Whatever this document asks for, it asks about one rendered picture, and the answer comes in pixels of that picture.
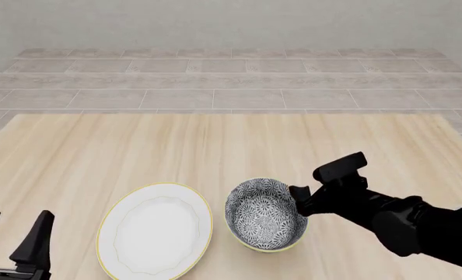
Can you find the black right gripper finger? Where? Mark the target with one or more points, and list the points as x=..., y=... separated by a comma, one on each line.
x=303, y=198

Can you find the white plate with yellow rim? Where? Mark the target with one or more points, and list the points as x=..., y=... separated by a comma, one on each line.
x=155, y=233

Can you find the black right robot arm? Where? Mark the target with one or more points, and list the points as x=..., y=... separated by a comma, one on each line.
x=421, y=224

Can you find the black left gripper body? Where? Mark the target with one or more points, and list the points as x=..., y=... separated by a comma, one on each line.
x=5, y=275

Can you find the black white patterned bowl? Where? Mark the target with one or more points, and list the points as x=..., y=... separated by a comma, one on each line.
x=262, y=218

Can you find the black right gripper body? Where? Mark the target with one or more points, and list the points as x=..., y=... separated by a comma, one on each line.
x=340, y=195

